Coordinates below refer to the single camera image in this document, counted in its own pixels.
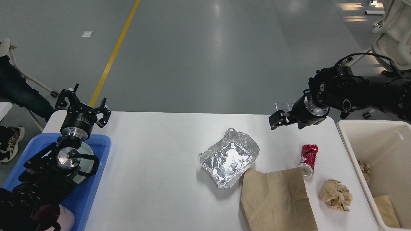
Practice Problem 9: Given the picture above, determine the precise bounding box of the pink mug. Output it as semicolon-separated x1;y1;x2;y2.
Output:
33;204;75;231

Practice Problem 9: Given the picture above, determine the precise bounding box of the green plate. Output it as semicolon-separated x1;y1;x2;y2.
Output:
72;142;95;185

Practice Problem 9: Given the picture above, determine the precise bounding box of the clear floor plate left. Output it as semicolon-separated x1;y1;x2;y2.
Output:
275;102;293;114

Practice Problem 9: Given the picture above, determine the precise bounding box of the crushed red can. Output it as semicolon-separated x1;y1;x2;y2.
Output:
297;144;319;177

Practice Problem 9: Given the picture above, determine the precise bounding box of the blue plastic tray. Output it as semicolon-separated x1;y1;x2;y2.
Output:
2;133;111;231

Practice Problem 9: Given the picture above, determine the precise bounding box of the clear floor plate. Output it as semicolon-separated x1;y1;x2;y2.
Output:
292;102;298;111
275;102;293;114

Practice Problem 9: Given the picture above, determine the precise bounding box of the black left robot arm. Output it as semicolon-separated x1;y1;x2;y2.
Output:
1;84;111;231

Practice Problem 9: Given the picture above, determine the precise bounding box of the aluminium foil tray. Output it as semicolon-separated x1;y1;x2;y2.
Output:
199;128;260;190

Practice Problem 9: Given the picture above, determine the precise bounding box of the white office chair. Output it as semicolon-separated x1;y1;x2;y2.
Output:
350;0;411;120

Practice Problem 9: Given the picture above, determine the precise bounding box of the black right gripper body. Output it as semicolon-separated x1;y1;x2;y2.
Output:
291;94;330;126

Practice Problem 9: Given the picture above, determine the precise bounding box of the brown paper bag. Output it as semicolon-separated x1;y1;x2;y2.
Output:
241;168;318;231

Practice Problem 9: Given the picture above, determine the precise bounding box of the brown paper in bin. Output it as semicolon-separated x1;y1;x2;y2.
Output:
374;195;401;228

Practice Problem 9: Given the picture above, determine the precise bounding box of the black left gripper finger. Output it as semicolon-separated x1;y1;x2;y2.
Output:
92;98;111;128
55;83;84;113

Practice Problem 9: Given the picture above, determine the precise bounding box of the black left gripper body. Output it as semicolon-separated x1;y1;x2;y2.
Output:
60;110;97;141

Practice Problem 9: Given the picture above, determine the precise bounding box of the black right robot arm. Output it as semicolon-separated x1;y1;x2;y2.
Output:
269;54;411;130

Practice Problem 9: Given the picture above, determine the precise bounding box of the seated person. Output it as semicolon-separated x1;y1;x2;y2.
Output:
0;55;56;163

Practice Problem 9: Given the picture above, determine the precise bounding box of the beige plastic bin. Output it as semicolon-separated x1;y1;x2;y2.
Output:
337;120;411;231

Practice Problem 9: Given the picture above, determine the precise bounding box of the brown paper ball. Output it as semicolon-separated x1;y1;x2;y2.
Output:
319;179;353;212

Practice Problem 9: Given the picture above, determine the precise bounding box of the clear floor plate right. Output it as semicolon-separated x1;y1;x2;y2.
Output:
292;102;298;111

